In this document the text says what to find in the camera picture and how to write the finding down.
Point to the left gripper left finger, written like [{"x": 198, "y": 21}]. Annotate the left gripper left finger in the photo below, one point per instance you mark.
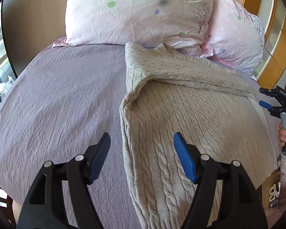
[{"x": 44, "y": 206}]

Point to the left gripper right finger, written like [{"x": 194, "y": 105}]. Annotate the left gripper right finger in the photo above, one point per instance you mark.
[{"x": 225, "y": 197}]

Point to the cream cable-knit sweater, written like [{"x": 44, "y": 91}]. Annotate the cream cable-knit sweater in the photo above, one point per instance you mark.
[{"x": 212, "y": 107}]

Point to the right hand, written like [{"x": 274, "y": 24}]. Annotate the right hand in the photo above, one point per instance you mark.
[{"x": 282, "y": 136}]

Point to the pink flower-print pillow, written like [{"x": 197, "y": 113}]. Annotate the pink flower-print pillow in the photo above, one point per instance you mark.
[{"x": 234, "y": 37}]

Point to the wooden headboard cabinet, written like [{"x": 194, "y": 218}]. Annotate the wooden headboard cabinet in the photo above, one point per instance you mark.
[{"x": 272, "y": 14}]

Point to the lavender bed sheet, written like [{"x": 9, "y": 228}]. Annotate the lavender bed sheet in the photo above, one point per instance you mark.
[{"x": 62, "y": 103}]

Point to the clear plastic bag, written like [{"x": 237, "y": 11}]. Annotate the clear plastic bag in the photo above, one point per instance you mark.
[{"x": 7, "y": 87}]

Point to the white tree-print pillow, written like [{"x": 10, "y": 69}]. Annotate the white tree-print pillow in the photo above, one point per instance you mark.
[{"x": 181, "y": 24}]

